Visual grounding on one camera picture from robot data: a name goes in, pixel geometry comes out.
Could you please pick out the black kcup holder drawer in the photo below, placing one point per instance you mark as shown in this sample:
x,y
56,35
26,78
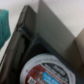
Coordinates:
x,y
39,33

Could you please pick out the red white kcup pod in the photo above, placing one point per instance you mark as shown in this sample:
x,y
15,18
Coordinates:
x,y
46,69

